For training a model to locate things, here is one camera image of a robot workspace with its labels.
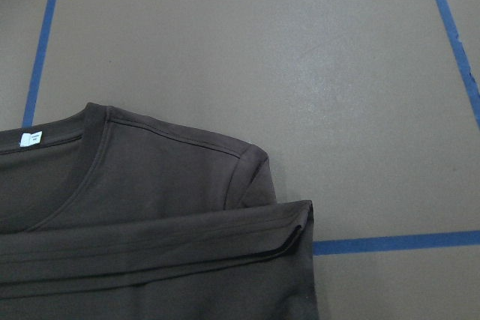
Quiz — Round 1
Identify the brown t-shirt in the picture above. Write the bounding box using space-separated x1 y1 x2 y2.
1 103 319 319

